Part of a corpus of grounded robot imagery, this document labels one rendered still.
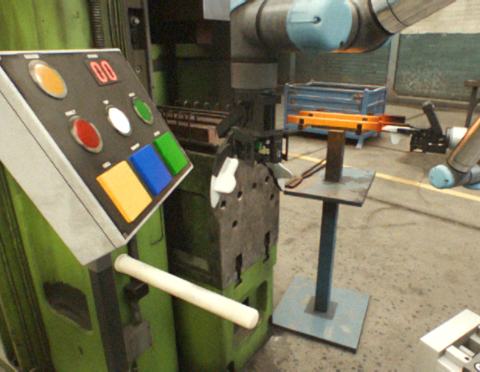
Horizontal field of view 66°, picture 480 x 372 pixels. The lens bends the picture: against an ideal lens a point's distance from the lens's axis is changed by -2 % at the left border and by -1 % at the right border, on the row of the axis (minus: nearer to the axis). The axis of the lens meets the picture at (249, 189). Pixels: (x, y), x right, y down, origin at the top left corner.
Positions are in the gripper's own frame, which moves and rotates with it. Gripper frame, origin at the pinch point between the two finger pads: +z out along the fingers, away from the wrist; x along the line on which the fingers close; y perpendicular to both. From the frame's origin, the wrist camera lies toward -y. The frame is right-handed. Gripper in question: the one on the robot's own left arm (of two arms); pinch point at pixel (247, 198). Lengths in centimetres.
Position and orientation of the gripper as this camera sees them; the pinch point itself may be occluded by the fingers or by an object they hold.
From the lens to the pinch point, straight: 69.5
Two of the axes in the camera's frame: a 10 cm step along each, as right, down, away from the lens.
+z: 0.0, 9.3, 3.6
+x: 8.5, -1.9, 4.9
